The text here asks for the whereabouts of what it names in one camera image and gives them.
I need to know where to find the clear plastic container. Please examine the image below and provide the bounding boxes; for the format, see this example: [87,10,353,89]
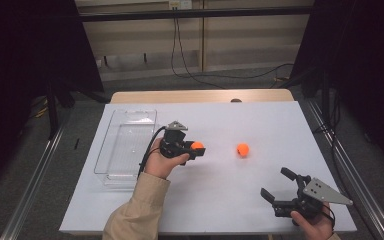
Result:
[93,108,160,191]

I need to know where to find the right hand-held gripper black cable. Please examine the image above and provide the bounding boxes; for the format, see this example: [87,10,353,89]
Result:
[319,203,336,232]

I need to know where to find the black curtain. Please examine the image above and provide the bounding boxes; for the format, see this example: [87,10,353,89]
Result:
[289,0,384,178]
[0,0,105,194]

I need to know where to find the person's left hand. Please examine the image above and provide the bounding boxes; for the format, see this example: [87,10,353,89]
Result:
[144,137,190,180]

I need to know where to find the white wall socket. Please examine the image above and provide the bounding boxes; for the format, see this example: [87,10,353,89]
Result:
[168,0,193,10]

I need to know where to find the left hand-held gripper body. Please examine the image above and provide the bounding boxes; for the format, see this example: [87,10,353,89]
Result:
[159,120,194,160]

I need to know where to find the black hanging cable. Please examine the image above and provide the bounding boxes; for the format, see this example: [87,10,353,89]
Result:
[175,16,295,80]
[170,16,227,90]

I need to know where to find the black stand post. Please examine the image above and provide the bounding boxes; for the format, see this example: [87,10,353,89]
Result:
[44,79,61,140]

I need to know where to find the hand-held gripper black cable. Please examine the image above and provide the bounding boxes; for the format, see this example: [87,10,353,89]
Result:
[137,125,168,179]
[319,203,336,232]

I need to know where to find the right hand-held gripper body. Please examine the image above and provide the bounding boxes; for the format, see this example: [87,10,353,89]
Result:
[272,174,354,221]

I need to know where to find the person's right hand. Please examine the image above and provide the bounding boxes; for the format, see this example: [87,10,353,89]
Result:
[289,204,334,240]

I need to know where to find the aluminium rail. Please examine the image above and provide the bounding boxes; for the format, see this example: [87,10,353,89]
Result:
[304,99,384,240]
[0,123,66,240]

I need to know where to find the left hand-held gripper black cable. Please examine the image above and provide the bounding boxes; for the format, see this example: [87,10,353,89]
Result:
[137,125,168,179]

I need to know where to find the black horizontal frame bar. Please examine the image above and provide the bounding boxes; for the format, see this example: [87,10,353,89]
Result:
[78,5,314,23]

